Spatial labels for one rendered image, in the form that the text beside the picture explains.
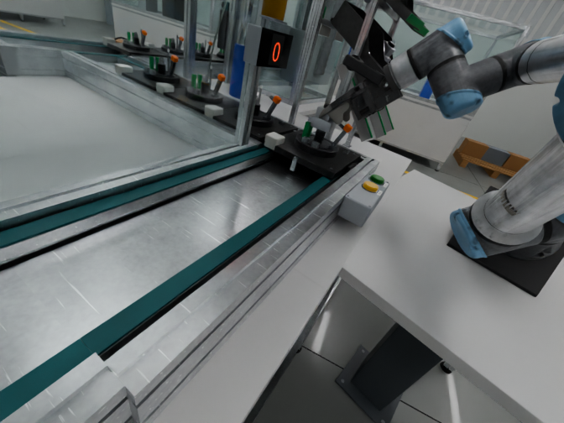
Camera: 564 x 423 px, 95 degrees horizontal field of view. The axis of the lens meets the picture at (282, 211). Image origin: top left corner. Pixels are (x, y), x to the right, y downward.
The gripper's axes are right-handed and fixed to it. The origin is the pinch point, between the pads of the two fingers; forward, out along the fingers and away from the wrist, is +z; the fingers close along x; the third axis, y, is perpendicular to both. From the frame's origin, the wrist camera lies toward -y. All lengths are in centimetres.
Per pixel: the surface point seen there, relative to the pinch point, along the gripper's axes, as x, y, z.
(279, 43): -18.4, -15.7, -4.9
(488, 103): 880, 101, -66
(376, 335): 35, 114, 44
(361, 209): -19.2, 26.5, -5.5
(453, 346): -34, 52, -16
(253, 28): -24.8, -18.6, -4.2
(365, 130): 20.1, 10.3, -2.0
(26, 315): -74, 11, 11
